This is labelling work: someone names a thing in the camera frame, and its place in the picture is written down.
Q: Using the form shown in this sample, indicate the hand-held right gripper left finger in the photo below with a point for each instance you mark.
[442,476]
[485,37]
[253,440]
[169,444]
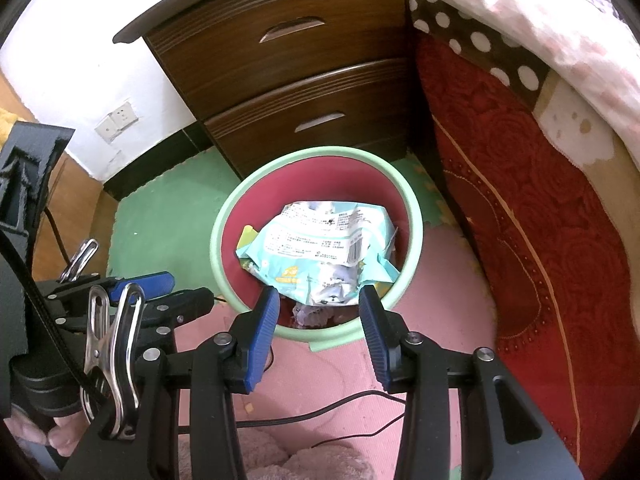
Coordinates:
[262,340]

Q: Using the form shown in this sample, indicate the cream printed sheet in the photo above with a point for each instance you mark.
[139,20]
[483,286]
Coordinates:
[565,120]

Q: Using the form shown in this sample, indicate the blue wet wipes packet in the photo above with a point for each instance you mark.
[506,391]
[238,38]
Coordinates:
[310,240]

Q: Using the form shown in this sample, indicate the pink foam floor mat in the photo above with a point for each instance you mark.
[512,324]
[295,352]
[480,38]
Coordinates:
[450,310]

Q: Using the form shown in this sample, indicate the yellow cloth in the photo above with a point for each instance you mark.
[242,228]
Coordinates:
[6,120]

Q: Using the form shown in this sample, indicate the metal spring clip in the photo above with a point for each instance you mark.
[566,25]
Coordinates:
[80,262]
[122,360]

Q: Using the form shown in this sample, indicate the red patterned bed cover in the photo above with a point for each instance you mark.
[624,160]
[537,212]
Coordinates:
[525,185]

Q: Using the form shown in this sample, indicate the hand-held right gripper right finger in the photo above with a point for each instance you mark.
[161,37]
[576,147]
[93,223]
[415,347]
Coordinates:
[372,345]

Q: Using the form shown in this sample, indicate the dark wooden drawer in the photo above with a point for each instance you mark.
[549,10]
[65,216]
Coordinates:
[375,130]
[350,40]

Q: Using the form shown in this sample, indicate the person's left hand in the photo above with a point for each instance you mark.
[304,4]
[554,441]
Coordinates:
[65,432]

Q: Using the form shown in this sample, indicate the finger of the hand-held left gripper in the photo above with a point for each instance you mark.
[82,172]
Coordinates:
[190,302]
[155,284]

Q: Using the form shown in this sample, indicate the brown polka dot fabric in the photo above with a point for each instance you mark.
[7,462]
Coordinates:
[460,10]

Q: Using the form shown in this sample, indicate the light wooden wardrobe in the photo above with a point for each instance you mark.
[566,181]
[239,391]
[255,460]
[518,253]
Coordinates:
[75,200]

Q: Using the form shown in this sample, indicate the white wall plate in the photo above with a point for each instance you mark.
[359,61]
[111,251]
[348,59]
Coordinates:
[106,129]

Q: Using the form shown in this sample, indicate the white wall power socket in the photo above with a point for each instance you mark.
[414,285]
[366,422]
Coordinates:
[124,115]

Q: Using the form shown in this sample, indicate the red bucket with green rim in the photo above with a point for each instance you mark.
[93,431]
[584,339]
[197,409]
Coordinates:
[350,180]

